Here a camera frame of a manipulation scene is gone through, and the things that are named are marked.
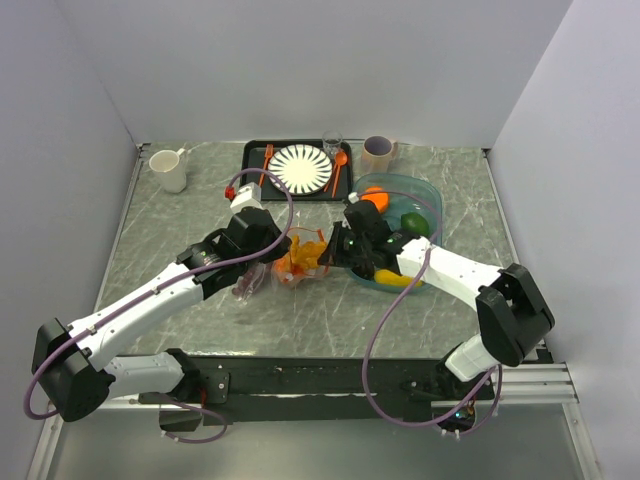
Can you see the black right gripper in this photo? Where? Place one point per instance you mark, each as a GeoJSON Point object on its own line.
{"type": "Point", "coordinates": [334, 255]}

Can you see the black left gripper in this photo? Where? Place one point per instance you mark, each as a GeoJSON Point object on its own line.
{"type": "Point", "coordinates": [275, 254]}

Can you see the orange pumpkin toy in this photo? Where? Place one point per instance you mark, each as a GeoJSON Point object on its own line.
{"type": "Point", "coordinates": [288, 273]}

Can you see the golden ginger root toy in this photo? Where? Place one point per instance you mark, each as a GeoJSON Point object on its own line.
{"type": "Point", "coordinates": [305, 256]}

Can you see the clear zip top bag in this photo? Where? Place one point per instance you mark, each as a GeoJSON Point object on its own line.
{"type": "Point", "coordinates": [305, 235]}

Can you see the red grape bunch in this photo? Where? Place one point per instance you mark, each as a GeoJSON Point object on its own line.
{"type": "Point", "coordinates": [250, 282]}

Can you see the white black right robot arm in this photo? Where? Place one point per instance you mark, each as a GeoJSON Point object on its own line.
{"type": "Point", "coordinates": [513, 316]}

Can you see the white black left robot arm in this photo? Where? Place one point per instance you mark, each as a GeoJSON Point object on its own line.
{"type": "Point", "coordinates": [80, 366]}

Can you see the yellow banana toy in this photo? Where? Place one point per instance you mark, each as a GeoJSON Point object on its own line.
{"type": "Point", "coordinates": [389, 278]}

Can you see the orange fruit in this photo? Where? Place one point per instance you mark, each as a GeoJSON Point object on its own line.
{"type": "Point", "coordinates": [378, 196]}

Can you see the green lime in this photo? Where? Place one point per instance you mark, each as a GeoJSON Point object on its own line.
{"type": "Point", "coordinates": [416, 223]}

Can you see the teal transparent plastic container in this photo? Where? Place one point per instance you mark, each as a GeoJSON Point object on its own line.
{"type": "Point", "coordinates": [424, 199]}

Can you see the white black striped plate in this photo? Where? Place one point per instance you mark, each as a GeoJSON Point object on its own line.
{"type": "Point", "coordinates": [302, 169]}

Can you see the orange plastic fork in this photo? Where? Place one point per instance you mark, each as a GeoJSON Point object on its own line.
{"type": "Point", "coordinates": [269, 151]}

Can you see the orange plastic spoon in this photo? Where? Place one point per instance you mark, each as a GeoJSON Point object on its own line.
{"type": "Point", "coordinates": [341, 159]}

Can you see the beige mug purple inside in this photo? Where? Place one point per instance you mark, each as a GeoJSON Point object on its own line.
{"type": "Point", "coordinates": [378, 152]}

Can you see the white mug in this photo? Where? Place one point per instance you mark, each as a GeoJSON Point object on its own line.
{"type": "Point", "coordinates": [169, 168]}

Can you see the clear drinking glass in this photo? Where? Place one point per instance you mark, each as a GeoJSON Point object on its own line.
{"type": "Point", "coordinates": [332, 143]}

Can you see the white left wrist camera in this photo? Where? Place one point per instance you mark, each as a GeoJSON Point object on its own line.
{"type": "Point", "coordinates": [248, 195]}

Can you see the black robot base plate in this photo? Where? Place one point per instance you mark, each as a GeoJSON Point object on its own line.
{"type": "Point", "coordinates": [254, 389]}

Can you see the aluminium frame rail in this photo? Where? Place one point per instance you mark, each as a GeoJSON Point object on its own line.
{"type": "Point", "coordinates": [150, 395]}

